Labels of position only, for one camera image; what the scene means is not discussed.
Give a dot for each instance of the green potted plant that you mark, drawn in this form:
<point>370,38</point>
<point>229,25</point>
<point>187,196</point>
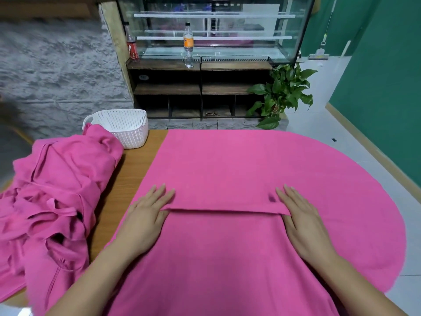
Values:
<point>279,95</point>

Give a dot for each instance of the glass display case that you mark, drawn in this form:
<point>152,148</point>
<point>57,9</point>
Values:
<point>217,29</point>

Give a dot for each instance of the red label cola bottle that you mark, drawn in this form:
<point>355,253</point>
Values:
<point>133,48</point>

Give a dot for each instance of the pink towel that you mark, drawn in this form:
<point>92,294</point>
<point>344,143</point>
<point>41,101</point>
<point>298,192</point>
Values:
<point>263,260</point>

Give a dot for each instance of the person's right hand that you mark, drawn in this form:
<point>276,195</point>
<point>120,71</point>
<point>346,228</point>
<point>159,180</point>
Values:
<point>306,227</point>

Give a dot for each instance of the pile of pink cloths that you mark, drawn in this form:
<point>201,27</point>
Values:
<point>52,200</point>

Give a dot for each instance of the person's left forearm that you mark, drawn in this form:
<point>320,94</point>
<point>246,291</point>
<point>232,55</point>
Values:
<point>92,286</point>

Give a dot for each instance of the white woven plastic basket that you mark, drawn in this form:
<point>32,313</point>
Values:
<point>122,126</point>

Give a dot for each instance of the dark wooden shelf cabinet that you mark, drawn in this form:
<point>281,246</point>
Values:
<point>177,88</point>

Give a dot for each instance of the white mop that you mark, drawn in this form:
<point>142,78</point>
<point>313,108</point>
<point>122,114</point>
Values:
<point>319,54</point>

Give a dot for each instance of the person's right forearm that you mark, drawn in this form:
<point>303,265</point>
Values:
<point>355,286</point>

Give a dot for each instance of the clear bottle with orange label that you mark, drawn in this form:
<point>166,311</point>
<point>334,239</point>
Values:
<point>189,44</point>

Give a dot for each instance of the person's left hand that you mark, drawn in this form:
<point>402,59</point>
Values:
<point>145,220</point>

